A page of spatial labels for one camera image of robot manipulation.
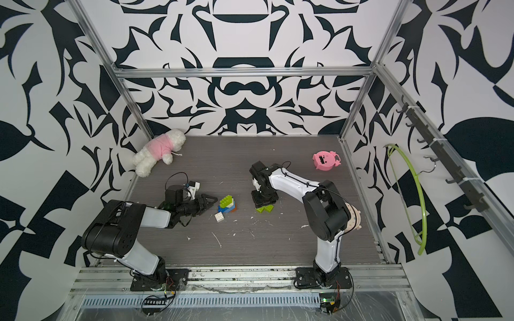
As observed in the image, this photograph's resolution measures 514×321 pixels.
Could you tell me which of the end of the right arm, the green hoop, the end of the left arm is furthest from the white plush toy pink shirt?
the green hoop

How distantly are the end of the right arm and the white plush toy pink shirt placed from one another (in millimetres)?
512

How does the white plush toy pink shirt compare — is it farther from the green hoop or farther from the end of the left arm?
the green hoop

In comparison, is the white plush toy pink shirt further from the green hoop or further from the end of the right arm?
the green hoop

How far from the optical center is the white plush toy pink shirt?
104 centimetres

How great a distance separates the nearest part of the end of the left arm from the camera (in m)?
0.76
